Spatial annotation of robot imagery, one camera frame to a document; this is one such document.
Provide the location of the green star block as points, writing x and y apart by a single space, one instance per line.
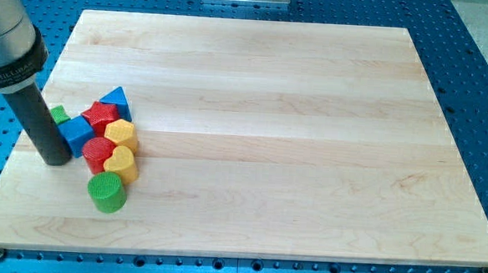
59 115

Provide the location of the red star block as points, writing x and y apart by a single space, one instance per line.
100 115

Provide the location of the light wooden board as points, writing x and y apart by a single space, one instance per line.
267 140

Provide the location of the yellow hexagon block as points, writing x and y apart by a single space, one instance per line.
122 133

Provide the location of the yellow heart block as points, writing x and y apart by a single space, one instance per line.
122 162

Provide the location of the blue triangle block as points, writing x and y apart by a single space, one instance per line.
118 98

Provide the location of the green cylinder block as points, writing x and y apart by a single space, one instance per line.
107 191

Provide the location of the red cylinder block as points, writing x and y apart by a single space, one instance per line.
95 151

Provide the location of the blue cube block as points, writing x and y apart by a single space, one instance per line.
76 132

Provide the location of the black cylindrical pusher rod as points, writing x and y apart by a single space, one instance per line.
32 112

